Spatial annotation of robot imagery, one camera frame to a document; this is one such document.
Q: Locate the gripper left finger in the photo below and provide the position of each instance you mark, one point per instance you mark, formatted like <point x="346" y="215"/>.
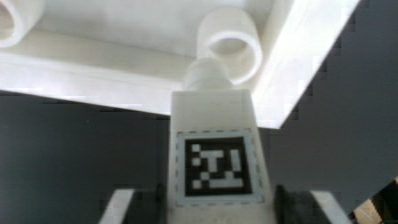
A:
<point x="119" y="205"/>

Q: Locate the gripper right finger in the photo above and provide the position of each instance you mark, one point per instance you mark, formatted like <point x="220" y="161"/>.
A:
<point x="332" y="207"/>

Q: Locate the white table leg with tag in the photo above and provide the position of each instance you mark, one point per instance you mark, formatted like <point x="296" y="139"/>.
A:
<point x="220" y="191"/>

